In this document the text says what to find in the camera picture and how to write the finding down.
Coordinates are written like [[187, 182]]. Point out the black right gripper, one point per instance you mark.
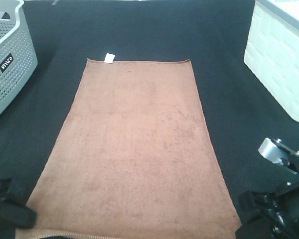
[[280, 208]]

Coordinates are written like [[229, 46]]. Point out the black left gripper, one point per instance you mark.
[[12, 215]]

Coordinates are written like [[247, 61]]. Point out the brown terry towel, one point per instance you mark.
[[133, 160]]

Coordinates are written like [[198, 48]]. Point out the black Vilco basket label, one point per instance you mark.
[[6, 62]]

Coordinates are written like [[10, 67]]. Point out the grey perforated plastic basket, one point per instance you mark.
[[18, 59]]

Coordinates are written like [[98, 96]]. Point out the white woven-pattern storage bin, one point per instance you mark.
[[272, 50]]

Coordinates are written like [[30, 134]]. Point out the white towel care label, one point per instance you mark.
[[109, 58]]

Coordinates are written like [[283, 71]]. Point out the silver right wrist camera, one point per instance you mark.
[[279, 154]]

